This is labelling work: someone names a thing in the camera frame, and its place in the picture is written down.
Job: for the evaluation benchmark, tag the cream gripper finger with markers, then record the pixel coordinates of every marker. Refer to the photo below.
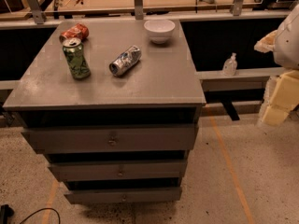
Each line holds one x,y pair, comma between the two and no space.
267,43
281,97

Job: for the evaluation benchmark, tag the grey drawer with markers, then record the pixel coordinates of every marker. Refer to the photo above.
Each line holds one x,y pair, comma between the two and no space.
124,195
117,170
110,139

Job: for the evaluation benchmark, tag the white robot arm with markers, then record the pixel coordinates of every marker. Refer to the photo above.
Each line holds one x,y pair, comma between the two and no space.
286,48

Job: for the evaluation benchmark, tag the grey bottom drawer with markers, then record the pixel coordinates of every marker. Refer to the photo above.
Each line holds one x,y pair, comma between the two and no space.
124,195

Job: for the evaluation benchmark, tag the grey drawer cabinet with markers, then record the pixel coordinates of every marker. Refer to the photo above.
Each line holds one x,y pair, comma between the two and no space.
161,89

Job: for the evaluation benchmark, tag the grey top drawer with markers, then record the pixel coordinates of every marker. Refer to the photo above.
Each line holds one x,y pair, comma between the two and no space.
110,139

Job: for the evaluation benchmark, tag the clear sanitizer pump bottle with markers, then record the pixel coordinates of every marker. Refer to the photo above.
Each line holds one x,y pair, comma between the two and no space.
230,65

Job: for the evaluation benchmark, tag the white bowl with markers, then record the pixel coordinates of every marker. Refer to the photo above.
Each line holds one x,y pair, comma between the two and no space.
159,31

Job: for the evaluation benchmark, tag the crushed silver blue can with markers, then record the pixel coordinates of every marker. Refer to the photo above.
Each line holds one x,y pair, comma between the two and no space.
125,61

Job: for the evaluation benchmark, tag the red soda can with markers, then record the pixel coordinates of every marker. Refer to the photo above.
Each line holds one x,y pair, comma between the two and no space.
79,31

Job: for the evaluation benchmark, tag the green soda can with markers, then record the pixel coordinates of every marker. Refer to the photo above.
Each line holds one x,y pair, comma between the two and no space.
74,53

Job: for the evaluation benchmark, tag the black device on floor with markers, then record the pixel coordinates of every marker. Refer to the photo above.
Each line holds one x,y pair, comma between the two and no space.
5,213

